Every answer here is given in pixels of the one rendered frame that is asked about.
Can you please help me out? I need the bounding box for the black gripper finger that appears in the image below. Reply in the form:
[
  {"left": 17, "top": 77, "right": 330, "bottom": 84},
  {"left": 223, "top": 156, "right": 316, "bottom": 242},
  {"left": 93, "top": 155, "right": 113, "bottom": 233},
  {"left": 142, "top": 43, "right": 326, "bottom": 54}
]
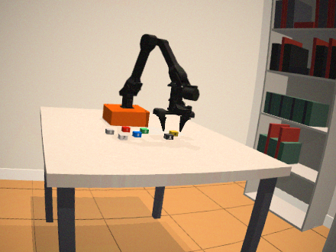
[
  {"left": 179, "top": 116, "right": 191, "bottom": 132},
  {"left": 156, "top": 115, "right": 166, "bottom": 131}
]

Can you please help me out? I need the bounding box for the green block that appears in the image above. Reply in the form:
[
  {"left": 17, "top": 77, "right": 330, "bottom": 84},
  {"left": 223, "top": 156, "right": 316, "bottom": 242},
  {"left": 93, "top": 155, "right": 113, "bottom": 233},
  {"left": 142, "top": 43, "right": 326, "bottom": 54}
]
[{"left": 140, "top": 128, "right": 149, "bottom": 134}]

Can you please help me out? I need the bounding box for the yellow block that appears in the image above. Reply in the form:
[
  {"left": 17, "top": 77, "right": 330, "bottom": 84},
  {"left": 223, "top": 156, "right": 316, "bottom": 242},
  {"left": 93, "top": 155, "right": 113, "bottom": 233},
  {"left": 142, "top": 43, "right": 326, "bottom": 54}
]
[{"left": 169, "top": 131, "right": 179, "bottom": 136}]

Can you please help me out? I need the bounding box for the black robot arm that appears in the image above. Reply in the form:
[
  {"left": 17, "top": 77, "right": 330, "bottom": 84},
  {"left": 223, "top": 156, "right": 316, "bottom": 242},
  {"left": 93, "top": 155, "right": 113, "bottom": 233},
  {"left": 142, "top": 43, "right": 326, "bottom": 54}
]
[{"left": 118, "top": 34, "right": 200, "bottom": 117}]

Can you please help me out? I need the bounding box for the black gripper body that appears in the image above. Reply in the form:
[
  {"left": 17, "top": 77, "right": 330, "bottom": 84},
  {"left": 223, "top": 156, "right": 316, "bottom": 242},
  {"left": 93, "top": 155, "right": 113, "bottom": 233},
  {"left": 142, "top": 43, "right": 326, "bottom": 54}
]
[{"left": 153, "top": 97, "right": 195, "bottom": 118}]

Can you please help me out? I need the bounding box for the blue block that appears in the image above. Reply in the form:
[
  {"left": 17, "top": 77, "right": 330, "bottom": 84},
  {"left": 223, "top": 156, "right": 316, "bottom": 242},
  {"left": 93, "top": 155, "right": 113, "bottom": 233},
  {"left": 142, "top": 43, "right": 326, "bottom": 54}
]
[{"left": 132, "top": 131, "right": 142, "bottom": 137}]

